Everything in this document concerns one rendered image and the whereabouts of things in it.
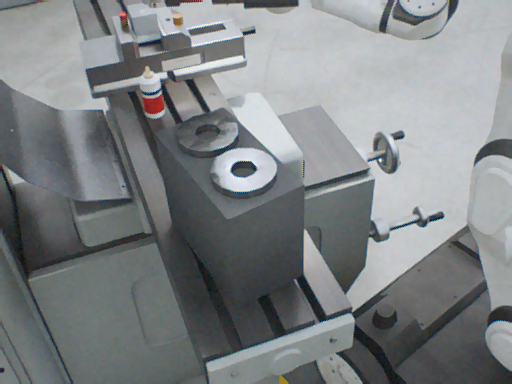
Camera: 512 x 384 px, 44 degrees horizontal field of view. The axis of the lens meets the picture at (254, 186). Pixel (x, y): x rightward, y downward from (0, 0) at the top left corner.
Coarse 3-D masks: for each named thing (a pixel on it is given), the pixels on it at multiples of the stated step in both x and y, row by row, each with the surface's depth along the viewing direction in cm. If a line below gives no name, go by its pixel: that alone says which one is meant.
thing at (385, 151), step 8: (376, 136) 164; (384, 136) 160; (392, 136) 160; (400, 136) 160; (376, 144) 166; (384, 144) 162; (392, 144) 158; (360, 152) 159; (368, 152) 162; (376, 152) 162; (384, 152) 162; (392, 152) 158; (368, 160) 161; (376, 160) 168; (384, 160) 164; (392, 160) 159; (384, 168) 165; (392, 168) 160
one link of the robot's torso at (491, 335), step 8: (488, 328) 120; (496, 328) 118; (504, 328) 116; (488, 336) 121; (496, 336) 117; (504, 336) 116; (488, 344) 122; (496, 344) 119; (504, 344) 117; (496, 352) 120; (504, 352) 118; (504, 360) 119
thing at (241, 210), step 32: (192, 128) 92; (224, 128) 91; (160, 160) 96; (192, 160) 88; (224, 160) 86; (256, 160) 86; (192, 192) 88; (224, 192) 82; (256, 192) 82; (288, 192) 83; (192, 224) 95; (224, 224) 81; (256, 224) 83; (288, 224) 87; (224, 256) 87; (256, 256) 87; (288, 256) 91; (224, 288) 93; (256, 288) 91
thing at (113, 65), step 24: (120, 24) 135; (192, 24) 142; (216, 24) 142; (96, 48) 137; (120, 48) 134; (144, 48) 135; (192, 48) 135; (216, 48) 137; (240, 48) 139; (96, 72) 132; (120, 72) 134; (168, 72) 138; (192, 72) 138; (216, 72) 139; (96, 96) 134
